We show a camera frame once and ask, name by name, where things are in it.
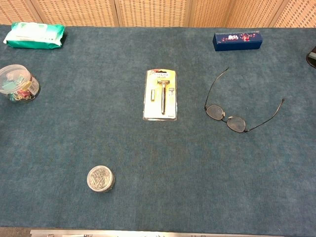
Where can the black rounded case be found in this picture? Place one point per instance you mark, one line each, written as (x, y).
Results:
(312, 59)

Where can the clear jar of binder clips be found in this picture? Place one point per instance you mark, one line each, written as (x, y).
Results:
(17, 82)

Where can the yellow razor blister pack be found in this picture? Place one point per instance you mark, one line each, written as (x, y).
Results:
(160, 108)

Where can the woven wicker folding screen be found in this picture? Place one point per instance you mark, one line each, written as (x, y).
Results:
(153, 12)

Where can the long dark blue printed box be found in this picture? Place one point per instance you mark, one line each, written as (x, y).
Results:
(237, 43)

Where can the green white wet wipes pack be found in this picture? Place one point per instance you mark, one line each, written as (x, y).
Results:
(32, 37)

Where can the teal felt table cloth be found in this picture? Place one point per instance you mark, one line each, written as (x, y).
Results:
(158, 153)

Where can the silver metal rail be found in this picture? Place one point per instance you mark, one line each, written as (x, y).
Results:
(148, 233)

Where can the thin black-framed eyeglasses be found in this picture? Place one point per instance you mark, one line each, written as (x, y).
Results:
(215, 112)

